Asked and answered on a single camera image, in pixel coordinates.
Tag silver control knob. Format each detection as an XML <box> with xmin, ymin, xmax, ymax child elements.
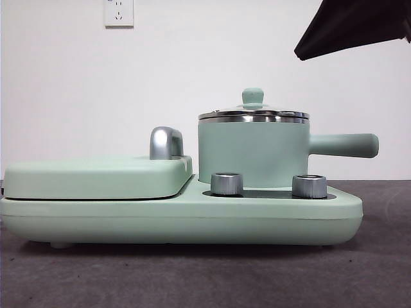
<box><xmin>292</xmin><ymin>175</ymin><xmax>328</xmax><ymax>198</ymax></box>
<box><xmin>210</xmin><ymin>172</ymin><xmax>244</xmax><ymax>196</ymax></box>

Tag mint green griddle cover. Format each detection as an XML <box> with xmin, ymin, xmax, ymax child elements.
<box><xmin>2</xmin><ymin>154</ymin><xmax>193</xmax><ymax>201</ymax></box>

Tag glass lid with mint knob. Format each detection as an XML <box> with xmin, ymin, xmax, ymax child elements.
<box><xmin>198</xmin><ymin>88</ymin><xmax>310</xmax><ymax>124</ymax></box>

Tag mint green pot with handle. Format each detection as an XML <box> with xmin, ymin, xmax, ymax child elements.
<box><xmin>197</xmin><ymin>112</ymin><xmax>380</xmax><ymax>191</ymax></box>

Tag mint green breakfast maker base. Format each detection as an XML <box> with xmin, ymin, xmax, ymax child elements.
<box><xmin>0</xmin><ymin>175</ymin><xmax>364</xmax><ymax>250</ymax></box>

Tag black control panel strip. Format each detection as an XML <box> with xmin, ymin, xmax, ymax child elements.
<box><xmin>202</xmin><ymin>189</ymin><xmax>329</xmax><ymax>200</ymax></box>

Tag white wall socket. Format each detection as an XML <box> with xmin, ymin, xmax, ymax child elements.
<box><xmin>105</xmin><ymin>0</ymin><xmax>134</xmax><ymax>28</ymax></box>

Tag silver griddle cover handle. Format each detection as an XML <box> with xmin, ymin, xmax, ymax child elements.
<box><xmin>149</xmin><ymin>126</ymin><xmax>185</xmax><ymax>160</ymax></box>

